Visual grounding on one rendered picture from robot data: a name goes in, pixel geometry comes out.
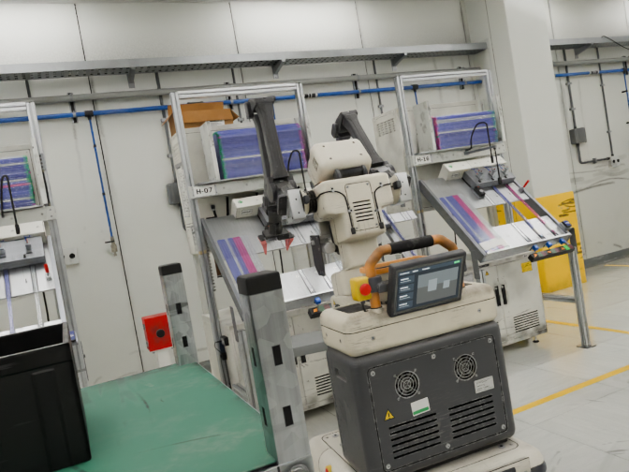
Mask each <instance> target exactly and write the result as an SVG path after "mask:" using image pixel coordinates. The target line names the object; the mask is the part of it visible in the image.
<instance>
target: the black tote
mask: <svg viewBox="0 0 629 472"><path fill-rule="evenodd" d="M91 459H92V455H91V449H90V443H89V436H88V430H87V423H86V417H85V410H84V405H83V401H82V396H81V391H80V382H79V377H78V372H77V367H76V362H75V357H74V352H73V347H72V343H71V337H70V332H69V328H68V323H67V322H62V323H57V324H53V325H49V326H45V327H40V328H35V329H32V330H27V331H23V332H14V333H11V334H6V335H2V336H0V472H53V471H56V470H59V469H62V468H65V467H69V466H72V465H76V464H79V463H83V462H86V461H89V460H91Z"/></svg>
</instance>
